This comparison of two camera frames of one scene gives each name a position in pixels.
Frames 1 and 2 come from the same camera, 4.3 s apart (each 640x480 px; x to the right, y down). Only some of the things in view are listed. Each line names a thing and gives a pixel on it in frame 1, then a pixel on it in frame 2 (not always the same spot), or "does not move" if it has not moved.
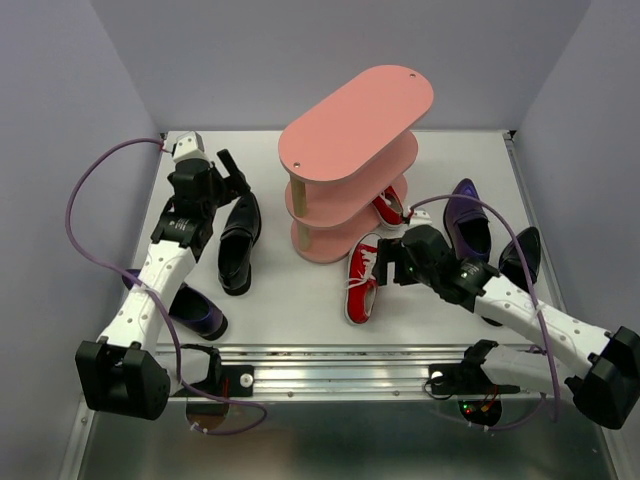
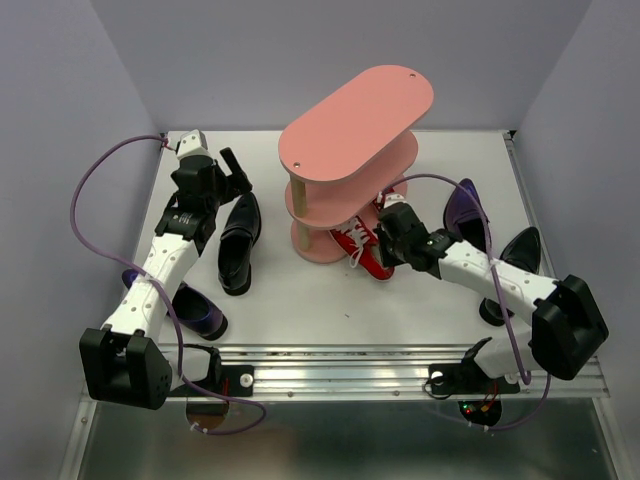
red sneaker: (362, 293) → (356, 241)
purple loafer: (467, 224) does not move
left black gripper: (234, 183) does not move
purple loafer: (191, 308) does not move
